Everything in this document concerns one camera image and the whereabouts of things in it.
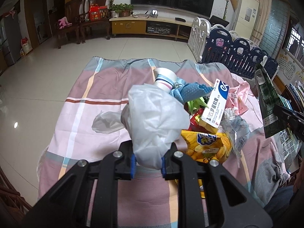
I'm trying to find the dark green snack packet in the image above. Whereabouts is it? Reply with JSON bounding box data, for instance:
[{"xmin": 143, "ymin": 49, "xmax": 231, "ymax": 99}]
[{"xmin": 255, "ymin": 63, "xmax": 287, "ymax": 138}]

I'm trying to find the yellow snack bag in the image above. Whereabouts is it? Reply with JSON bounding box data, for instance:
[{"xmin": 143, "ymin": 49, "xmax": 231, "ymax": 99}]
[{"xmin": 181, "ymin": 130, "xmax": 232, "ymax": 164}]

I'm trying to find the white plastic bag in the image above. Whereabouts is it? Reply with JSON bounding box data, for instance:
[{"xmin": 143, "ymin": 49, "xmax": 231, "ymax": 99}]
[{"xmin": 92, "ymin": 84, "xmax": 190, "ymax": 170}]

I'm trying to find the clear crumpled plastic wrap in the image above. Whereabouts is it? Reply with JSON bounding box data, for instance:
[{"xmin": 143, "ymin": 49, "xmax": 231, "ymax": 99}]
[{"xmin": 220, "ymin": 108, "xmax": 250, "ymax": 168}]

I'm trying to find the pink crumpled paper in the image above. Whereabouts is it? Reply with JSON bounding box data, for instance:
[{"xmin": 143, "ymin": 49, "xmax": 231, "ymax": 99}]
[{"xmin": 226, "ymin": 81, "xmax": 250, "ymax": 115}]

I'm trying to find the white blue ointment box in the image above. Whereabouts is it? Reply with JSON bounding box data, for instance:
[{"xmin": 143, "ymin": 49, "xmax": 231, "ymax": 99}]
[{"xmin": 201, "ymin": 79, "xmax": 230, "ymax": 128}]

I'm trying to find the red wrapper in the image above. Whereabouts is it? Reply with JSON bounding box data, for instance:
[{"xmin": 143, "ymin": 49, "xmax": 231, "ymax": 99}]
[{"xmin": 189, "ymin": 108, "xmax": 207, "ymax": 133}]

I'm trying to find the green wrapper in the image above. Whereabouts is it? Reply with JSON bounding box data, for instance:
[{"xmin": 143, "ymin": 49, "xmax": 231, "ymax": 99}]
[{"xmin": 187, "ymin": 97, "xmax": 208, "ymax": 115}]

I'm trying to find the blue textured cloth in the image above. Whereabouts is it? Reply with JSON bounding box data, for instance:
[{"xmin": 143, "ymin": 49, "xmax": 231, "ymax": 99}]
[{"xmin": 181, "ymin": 82, "xmax": 213, "ymax": 103}]

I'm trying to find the white navy baby fence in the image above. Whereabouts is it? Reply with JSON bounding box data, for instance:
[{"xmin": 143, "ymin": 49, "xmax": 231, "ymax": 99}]
[{"xmin": 188, "ymin": 17, "xmax": 279, "ymax": 80}]

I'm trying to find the light blue face mask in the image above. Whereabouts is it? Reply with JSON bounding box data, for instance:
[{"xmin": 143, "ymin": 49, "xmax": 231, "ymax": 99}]
[{"xmin": 169, "ymin": 77, "xmax": 187, "ymax": 104}]

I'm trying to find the white standing air conditioner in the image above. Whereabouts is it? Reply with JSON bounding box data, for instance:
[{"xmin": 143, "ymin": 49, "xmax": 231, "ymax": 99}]
[{"xmin": 231, "ymin": 0, "xmax": 259, "ymax": 39}]

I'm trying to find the pink plaid tablecloth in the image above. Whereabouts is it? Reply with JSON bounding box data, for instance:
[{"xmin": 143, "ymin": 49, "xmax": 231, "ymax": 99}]
[{"xmin": 37, "ymin": 56, "xmax": 291, "ymax": 228}]

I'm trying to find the beige curtain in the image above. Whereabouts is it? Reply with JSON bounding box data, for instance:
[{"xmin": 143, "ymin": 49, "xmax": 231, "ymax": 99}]
[{"xmin": 250, "ymin": 0, "xmax": 272, "ymax": 45}]

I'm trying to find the white striped paper cup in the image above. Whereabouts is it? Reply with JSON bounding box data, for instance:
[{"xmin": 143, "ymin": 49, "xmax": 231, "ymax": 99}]
[{"xmin": 154, "ymin": 67, "xmax": 177, "ymax": 93}]

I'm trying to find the wooden tv cabinet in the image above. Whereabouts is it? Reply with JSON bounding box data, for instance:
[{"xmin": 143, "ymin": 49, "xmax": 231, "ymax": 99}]
[{"xmin": 110, "ymin": 15, "xmax": 192, "ymax": 41}]

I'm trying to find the pink toy on chair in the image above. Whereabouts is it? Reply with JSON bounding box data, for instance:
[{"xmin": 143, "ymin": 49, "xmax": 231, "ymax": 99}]
[{"xmin": 58, "ymin": 17, "xmax": 72, "ymax": 29}]

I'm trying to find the left wooden armchair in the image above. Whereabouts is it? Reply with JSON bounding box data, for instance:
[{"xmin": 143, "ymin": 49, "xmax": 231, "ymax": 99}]
[{"xmin": 56, "ymin": 0, "xmax": 86, "ymax": 49}]

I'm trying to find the wooden armchair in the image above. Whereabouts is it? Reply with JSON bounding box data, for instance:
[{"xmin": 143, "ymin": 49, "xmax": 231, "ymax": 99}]
[
  {"xmin": 80, "ymin": 0, "xmax": 110, "ymax": 43},
  {"xmin": 56, "ymin": 0, "xmax": 86, "ymax": 49}
]

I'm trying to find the red gift box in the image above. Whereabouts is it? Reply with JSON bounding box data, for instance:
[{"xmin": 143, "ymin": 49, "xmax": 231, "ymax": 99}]
[{"xmin": 89, "ymin": 4, "xmax": 109, "ymax": 21}]

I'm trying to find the potted green plant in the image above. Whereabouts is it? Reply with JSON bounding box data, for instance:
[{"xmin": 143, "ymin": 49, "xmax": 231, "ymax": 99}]
[{"xmin": 111, "ymin": 3, "xmax": 133, "ymax": 17}]

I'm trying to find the right wooden armchair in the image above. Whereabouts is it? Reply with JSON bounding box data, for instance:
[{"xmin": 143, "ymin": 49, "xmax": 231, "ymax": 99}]
[{"xmin": 80, "ymin": 0, "xmax": 110, "ymax": 43}]

